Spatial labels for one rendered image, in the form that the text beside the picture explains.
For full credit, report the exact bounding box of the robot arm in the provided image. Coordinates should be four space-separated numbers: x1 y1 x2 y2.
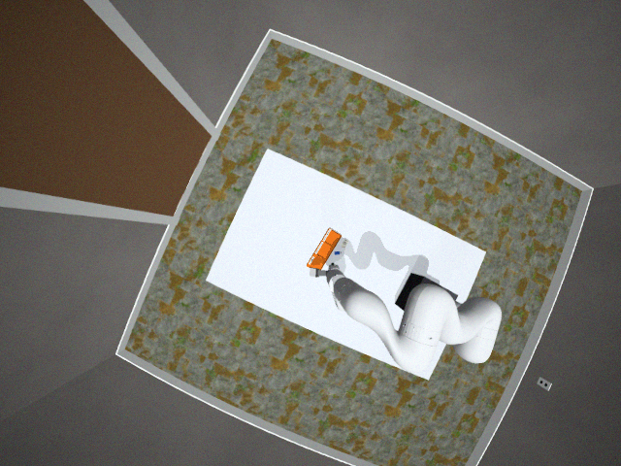
310 268 502 373

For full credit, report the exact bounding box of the brown three-compartment tray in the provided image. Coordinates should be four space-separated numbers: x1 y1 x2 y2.
307 228 342 270

